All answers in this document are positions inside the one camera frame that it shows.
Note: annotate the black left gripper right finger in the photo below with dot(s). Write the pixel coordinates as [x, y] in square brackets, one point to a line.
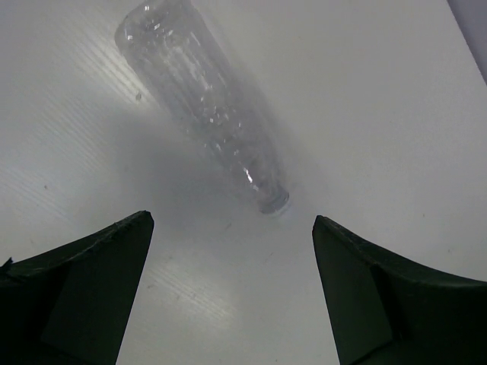
[386, 309]

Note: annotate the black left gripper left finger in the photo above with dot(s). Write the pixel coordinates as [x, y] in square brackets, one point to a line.
[71, 305]

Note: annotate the clear label-free plastic bottle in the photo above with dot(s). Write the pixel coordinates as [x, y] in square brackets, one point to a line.
[173, 53]

